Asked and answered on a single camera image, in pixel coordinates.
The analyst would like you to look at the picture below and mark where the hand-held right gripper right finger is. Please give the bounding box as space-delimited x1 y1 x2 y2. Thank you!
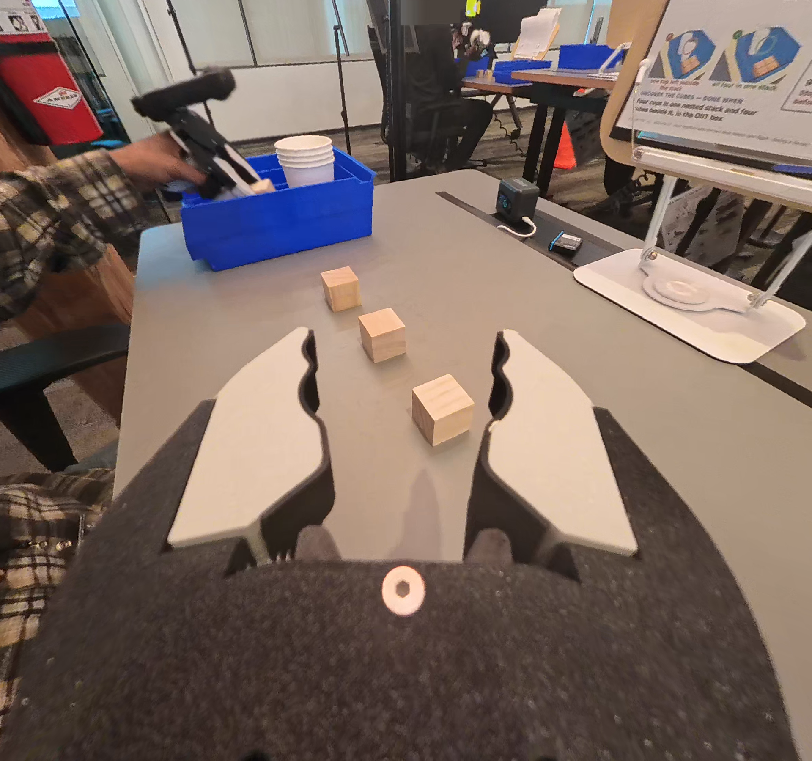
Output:
464 330 639 565

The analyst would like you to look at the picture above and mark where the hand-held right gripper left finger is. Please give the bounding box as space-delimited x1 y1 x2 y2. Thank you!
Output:
166 327 335 565

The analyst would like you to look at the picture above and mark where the blue plastic bin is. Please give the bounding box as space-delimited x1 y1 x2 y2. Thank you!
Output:
181 147 376 272

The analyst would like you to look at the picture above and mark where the person's left forearm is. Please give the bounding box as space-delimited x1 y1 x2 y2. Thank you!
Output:
0 151 150 324

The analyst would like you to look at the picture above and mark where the person's left hand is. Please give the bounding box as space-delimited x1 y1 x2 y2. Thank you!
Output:
121 133 209 194

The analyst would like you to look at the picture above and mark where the red fire extinguisher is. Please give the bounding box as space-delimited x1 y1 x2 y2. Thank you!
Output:
0 0 104 146

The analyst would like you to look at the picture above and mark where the black vertical pole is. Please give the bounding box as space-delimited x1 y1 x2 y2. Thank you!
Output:
388 0 407 181

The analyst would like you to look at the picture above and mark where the wooden pillar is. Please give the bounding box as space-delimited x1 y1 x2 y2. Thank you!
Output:
0 114 137 422

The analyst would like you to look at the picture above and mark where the black chair armrest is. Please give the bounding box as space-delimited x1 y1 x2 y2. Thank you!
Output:
0 323 131 473

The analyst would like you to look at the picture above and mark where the white tablet stand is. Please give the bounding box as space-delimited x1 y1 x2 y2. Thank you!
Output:
574 41 807 365

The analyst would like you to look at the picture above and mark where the black power bank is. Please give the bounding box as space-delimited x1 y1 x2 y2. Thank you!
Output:
495 179 540 216

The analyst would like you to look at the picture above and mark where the blue background bin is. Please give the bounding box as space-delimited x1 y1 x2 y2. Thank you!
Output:
558 44 625 70
466 57 553 84

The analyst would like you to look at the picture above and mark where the wooden clipboard stand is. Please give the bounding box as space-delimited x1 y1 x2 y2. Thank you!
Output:
513 8 562 59

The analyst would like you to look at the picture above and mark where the wooden background desk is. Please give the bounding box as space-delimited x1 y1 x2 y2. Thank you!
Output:
463 69 619 181

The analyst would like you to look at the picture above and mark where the instruction sheet on stand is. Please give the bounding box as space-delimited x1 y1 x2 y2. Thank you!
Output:
599 0 812 210

